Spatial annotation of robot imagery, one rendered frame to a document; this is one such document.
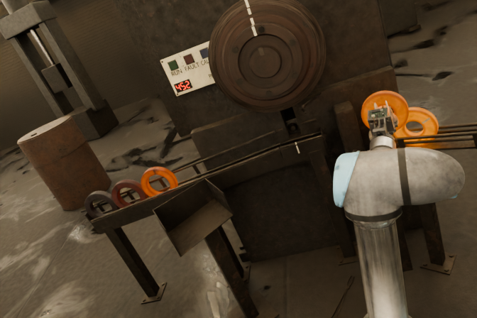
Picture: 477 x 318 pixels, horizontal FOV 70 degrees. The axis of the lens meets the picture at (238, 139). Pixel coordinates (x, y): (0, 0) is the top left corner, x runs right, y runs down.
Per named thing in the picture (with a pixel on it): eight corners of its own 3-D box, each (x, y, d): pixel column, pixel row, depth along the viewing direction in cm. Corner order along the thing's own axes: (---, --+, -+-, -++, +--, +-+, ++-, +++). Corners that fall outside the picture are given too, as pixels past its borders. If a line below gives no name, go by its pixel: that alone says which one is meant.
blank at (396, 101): (355, 97, 125) (355, 101, 122) (401, 84, 117) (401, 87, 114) (369, 134, 130) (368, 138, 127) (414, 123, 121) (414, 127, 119)
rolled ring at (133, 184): (132, 177, 170) (134, 173, 173) (103, 190, 176) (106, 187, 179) (152, 204, 177) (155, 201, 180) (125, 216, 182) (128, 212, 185)
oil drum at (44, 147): (80, 187, 427) (39, 124, 393) (120, 174, 412) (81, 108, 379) (52, 216, 373) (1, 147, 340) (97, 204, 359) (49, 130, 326)
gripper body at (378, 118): (391, 104, 110) (392, 130, 102) (396, 123, 115) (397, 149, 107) (366, 108, 114) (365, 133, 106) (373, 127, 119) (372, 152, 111)
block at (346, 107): (344, 150, 161) (331, 104, 152) (361, 145, 159) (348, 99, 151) (348, 160, 152) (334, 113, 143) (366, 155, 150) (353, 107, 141)
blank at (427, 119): (414, 149, 135) (412, 153, 133) (384, 122, 136) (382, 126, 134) (448, 127, 124) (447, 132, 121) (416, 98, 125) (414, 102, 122)
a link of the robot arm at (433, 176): (472, 136, 60) (451, 166, 103) (403, 143, 65) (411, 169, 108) (483, 203, 58) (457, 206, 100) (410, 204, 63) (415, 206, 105)
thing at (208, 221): (217, 321, 171) (152, 209, 144) (259, 289, 179) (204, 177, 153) (235, 351, 153) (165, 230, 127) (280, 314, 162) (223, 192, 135)
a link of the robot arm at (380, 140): (398, 160, 104) (370, 162, 108) (397, 149, 107) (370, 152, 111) (393, 143, 100) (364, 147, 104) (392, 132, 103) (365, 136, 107)
